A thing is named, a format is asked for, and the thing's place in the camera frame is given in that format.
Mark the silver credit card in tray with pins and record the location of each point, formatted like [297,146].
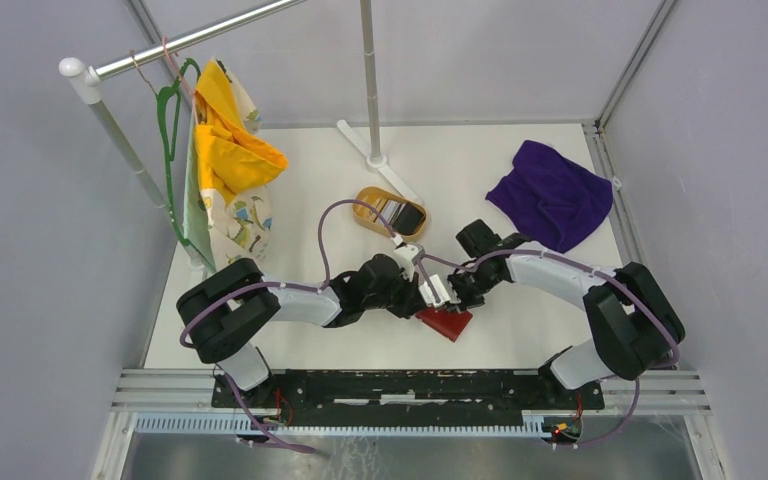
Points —
[391,209]

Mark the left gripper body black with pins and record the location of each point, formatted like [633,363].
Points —
[396,298]

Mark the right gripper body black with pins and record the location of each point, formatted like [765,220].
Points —
[469,287]

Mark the white cable duct strip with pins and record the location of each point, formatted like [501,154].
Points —
[237,423]

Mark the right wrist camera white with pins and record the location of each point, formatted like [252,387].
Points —
[435,291]

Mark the purple cloth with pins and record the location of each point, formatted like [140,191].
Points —
[551,199]

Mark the black credit card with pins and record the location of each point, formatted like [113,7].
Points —
[408,220]

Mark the yellow dinosaur print garment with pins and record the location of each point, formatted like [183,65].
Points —
[233,167]

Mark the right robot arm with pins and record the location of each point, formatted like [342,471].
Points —
[632,324]

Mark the oval wooden tray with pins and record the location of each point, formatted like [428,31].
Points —
[377,208]

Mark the green clothes hanger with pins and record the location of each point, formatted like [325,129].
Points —
[168,101]

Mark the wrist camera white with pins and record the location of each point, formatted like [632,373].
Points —
[408,257]
[435,291]

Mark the red card holder wallet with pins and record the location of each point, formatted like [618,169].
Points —
[449,324]

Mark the metal clothes rack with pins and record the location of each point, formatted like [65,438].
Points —
[85,80]

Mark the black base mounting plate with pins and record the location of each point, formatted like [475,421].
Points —
[418,398]

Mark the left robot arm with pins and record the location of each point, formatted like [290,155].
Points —
[222,314]

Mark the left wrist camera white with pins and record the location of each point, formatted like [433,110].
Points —
[408,257]

